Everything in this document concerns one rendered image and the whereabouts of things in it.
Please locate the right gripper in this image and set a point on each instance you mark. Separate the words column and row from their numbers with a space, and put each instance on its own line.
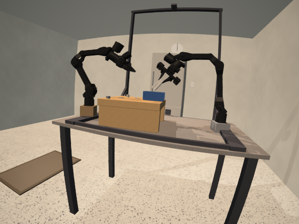
column 122, row 63

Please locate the black metal overhead frame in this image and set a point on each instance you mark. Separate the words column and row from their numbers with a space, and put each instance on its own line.
column 179, row 9

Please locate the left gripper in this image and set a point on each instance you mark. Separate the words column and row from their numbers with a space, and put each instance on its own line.
column 161, row 67

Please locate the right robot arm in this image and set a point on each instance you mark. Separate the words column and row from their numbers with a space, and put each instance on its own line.
column 90, row 89

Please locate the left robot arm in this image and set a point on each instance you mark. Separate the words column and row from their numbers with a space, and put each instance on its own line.
column 221, row 115

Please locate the blue open-top tray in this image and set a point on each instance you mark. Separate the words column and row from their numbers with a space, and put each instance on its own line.
column 153, row 96

